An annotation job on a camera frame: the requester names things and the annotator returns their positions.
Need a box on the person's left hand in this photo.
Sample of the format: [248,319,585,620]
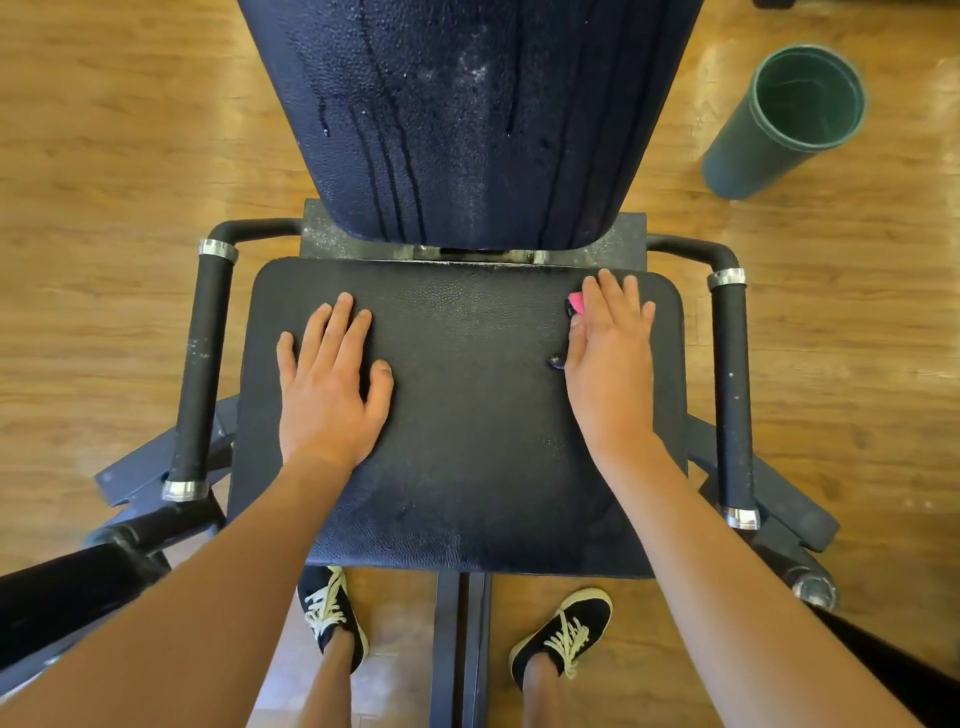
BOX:
[274,291,396,474]

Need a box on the person's right hand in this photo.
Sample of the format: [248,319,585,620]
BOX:
[562,268,659,467]

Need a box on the person's right forearm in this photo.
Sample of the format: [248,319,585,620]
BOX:
[592,435,924,728]

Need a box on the person's left forearm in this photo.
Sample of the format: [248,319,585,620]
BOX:
[0,453,354,728]

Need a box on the person's left black shoe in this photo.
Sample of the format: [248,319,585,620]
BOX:
[297,564,369,675]

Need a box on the person's black shoe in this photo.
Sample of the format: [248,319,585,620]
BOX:
[508,586,615,690]
[297,564,369,675]

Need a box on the person's right black shoe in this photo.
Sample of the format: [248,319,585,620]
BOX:
[508,586,615,690]

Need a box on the person's left leg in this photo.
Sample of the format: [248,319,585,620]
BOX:
[297,630,359,728]

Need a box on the person's leg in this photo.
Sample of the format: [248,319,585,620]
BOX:
[520,652,579,728]
[297,630,359,728]

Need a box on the person's right leg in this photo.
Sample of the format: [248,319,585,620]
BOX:
[520,652,579,728]

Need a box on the dark green plastic bucket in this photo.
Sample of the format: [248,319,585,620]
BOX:
[700,43,869,203]

